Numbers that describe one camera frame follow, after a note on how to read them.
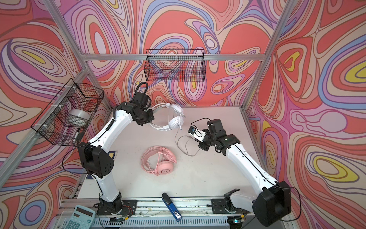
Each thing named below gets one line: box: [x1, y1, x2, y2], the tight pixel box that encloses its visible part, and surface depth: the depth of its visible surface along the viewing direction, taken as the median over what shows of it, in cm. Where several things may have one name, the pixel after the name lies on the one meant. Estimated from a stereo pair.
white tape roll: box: [64, 108, 91, 127], surface depth 74 cm
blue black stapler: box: [161, 192, 183, 223], surface depth 72 cm
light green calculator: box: [63, 204, 96, 229], surface depth 70 cm
